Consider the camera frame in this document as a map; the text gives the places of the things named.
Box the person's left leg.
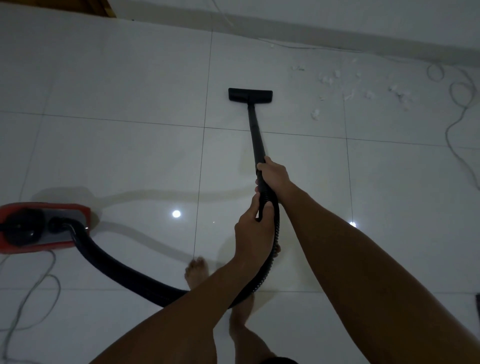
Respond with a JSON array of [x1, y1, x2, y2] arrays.
[[184, 256, 211, 292]]

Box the red and black vacuum cleaner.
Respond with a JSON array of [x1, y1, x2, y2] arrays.
[[0, 88, 281, 309]]

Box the person's left forearm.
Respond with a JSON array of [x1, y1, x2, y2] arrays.
[[89, 258, 256, 364]]

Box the person's right leg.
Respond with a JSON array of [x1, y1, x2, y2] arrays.
[[228, 294, 278, 364]]

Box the person's leg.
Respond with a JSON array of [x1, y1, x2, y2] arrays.
[[184, 256, 211, 292], [228, 294, 278, 364]]

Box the person's left hand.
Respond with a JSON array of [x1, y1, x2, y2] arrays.
[[234, 193, 281, 271]]

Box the scattered white paper scraps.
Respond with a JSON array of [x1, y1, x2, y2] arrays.
[[269, 43, 413, 121]]

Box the person's right hand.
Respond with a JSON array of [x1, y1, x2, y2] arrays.
[[255, 156, 293, 205]]

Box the person's right forearm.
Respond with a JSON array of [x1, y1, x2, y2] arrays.
[[281, 183, 480, 364]]

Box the brown wooden door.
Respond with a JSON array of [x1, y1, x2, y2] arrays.
[[0, 0, 118, 19]]

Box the thin white coiled cable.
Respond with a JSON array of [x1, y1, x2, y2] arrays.
[[0, 250, 62, 364]]

